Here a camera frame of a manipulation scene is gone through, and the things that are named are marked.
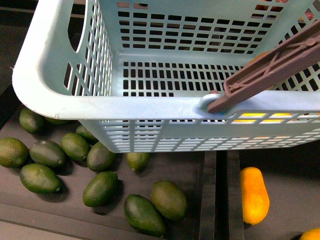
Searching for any light blue plastic basket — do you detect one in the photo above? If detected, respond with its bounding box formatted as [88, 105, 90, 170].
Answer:
[12, 0, 320, 153]

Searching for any yellow mango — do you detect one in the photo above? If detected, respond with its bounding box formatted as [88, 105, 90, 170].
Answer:
[240, 167, 270, 225]

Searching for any grey-brown basket handle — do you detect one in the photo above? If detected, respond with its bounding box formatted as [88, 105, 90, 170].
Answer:
[207, 20, 320, 114]

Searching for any yellow lemon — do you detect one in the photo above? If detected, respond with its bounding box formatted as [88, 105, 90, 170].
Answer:
[228, 112, 292, 125]

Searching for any green lime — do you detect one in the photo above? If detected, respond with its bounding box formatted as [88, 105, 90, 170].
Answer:
[60, 133, 90, 162]
[151, 180, 187, 222]
[0, 137, 29, 168]
[19, 107, 46, 134]

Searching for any black fruit display shelf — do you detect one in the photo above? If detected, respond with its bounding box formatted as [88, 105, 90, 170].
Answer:
[0, 0, 320, 240]

